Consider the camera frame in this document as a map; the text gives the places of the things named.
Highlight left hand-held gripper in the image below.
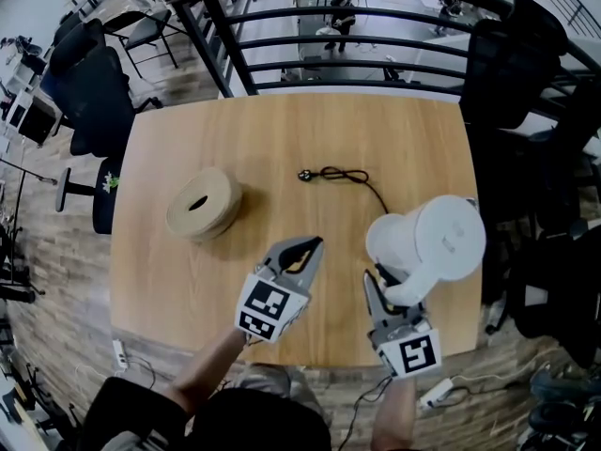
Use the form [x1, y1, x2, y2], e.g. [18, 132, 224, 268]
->
[234, 236, 326, 345]

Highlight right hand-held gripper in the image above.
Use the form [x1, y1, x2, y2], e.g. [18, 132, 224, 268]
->
[362, 262, 444, 380]

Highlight white electric kettle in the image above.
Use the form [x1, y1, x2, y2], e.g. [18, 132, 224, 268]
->
[364, 194, 487, 308]

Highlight person's left forearm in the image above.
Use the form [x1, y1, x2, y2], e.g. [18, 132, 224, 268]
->
[171, 325, 249, 418]

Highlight person's right forearm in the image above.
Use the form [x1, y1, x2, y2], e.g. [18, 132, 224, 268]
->
[372, 374, 420, 451]

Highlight white power strip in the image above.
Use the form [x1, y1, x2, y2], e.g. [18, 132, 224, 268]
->
[112, 339, 130, 370]
[418, 377, 455, 409]

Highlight person's grey trousers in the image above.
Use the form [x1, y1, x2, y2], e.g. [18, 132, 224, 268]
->
[220, 363, 333, 429]

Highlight black office chair with armrest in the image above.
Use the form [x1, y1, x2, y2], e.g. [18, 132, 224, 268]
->
[483, 128, 601, 368]

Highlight person's black shirt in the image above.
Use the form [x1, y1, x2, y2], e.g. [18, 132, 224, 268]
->
[80, 376, 333, 451]

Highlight black round stool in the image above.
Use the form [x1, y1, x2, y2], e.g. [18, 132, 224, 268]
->
[54, 156, 124, 236]

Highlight black metal railing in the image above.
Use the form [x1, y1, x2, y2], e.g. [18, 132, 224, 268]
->
[163, 0, 601, 120]

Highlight black mesh office chair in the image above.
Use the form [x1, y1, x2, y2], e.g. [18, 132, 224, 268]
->
[39, 18, 164, 158]

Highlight black high-back office chair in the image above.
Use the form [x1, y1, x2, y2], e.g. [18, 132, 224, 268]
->
[458, 0, 570, 132]

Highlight grey folding chair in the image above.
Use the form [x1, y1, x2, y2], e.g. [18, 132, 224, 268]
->
[101, 8, 190, 80]

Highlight black tripod stand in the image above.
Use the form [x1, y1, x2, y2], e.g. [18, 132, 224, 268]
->
[0, 156, 58, 303]

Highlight white cabinet with black box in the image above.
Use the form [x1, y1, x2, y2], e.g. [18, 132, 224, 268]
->
[3, 88, 60, 146]

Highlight black power cable with plug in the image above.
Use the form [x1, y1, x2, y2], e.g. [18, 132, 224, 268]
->
[298, 165, 390, 215]

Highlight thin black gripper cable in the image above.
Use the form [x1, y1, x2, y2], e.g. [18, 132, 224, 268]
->
[347, 375, 393, 451]

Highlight white floor cable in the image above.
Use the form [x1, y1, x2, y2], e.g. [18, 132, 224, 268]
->
[449, 353, 541, 392]

